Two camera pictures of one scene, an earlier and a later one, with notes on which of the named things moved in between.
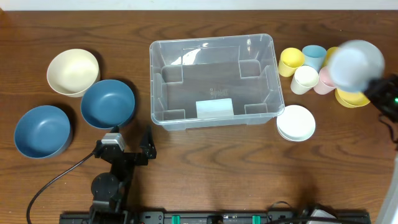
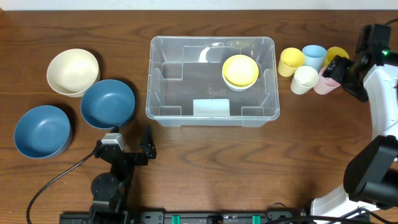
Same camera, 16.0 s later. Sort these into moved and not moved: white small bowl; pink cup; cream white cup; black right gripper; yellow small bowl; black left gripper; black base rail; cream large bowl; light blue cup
Moved: yellow small bowl; black right gripper; white small bowl
Not moved: light blue cup; pink cup; cream large bowl; black base rail; cream white cup; black left gripper
